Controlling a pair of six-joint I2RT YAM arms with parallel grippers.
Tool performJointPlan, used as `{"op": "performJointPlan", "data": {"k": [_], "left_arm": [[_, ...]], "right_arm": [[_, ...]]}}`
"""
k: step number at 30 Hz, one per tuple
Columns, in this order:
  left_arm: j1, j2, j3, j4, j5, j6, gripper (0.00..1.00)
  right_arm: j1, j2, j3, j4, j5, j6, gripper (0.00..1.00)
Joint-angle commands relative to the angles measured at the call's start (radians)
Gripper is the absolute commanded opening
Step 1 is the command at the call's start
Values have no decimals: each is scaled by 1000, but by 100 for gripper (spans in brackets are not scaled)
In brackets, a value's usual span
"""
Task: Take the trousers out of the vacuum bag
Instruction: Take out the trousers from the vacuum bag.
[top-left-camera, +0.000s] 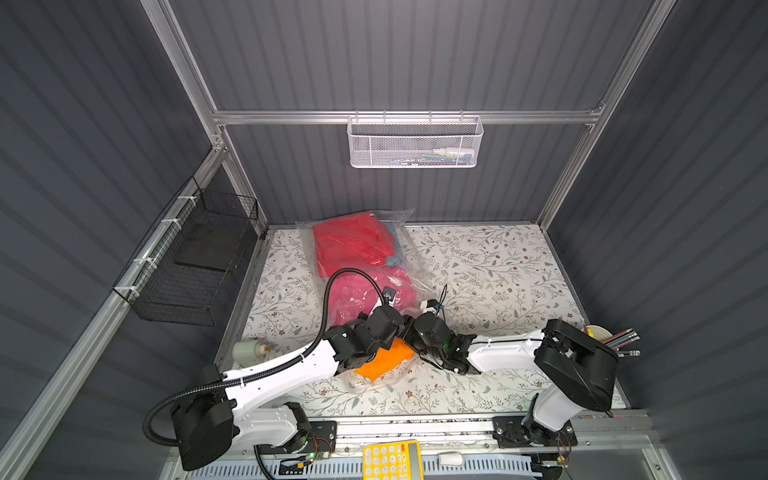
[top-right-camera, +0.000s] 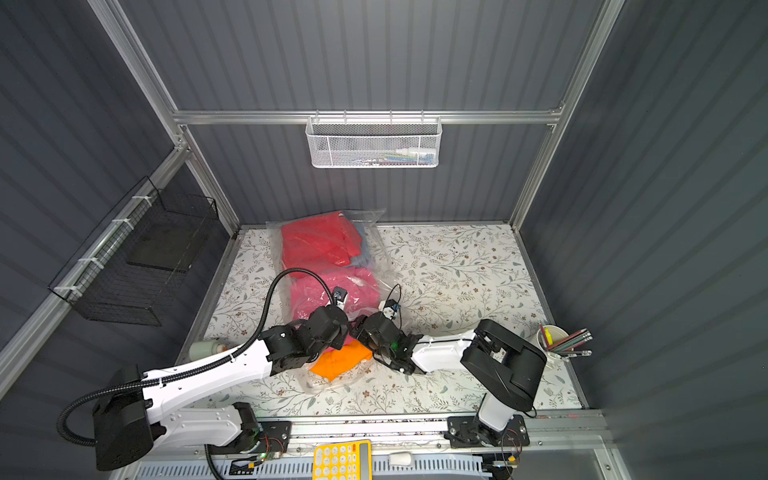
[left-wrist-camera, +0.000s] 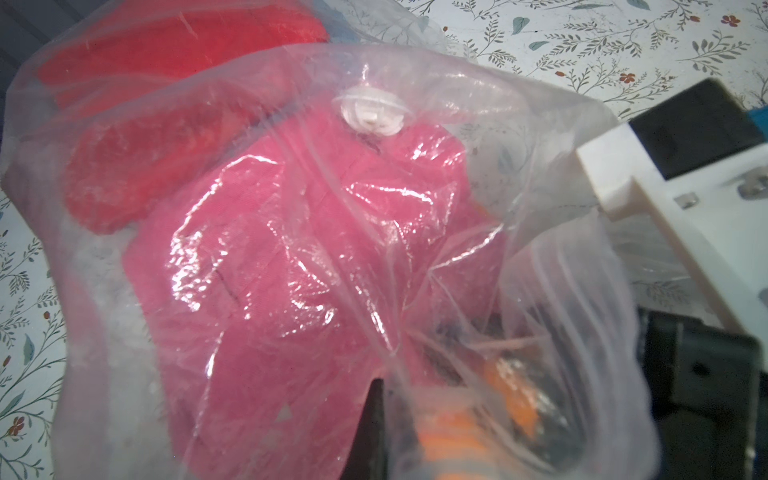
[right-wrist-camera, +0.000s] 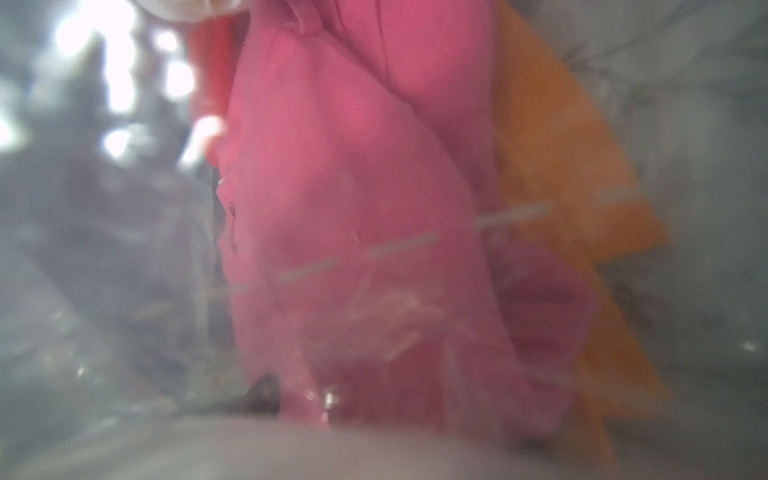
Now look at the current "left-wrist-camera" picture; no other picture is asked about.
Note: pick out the white vacuum bag valve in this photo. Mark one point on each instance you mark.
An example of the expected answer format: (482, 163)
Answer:
(372, 111)

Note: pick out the pink trousers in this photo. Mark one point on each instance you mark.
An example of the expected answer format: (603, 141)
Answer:
(274, 285)

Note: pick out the red folded garment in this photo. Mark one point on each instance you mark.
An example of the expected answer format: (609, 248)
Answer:
(161, 88)

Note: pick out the orange trousers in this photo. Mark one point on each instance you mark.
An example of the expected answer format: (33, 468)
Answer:
(481, 433)

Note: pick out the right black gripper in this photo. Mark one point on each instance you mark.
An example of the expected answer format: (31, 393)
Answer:
(709, 397)

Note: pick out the clear plastic vacuum bag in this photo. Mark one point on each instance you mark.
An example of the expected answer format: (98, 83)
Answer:
(85, 399)

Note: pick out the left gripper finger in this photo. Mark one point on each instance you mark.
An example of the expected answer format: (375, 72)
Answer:
(368, 455)

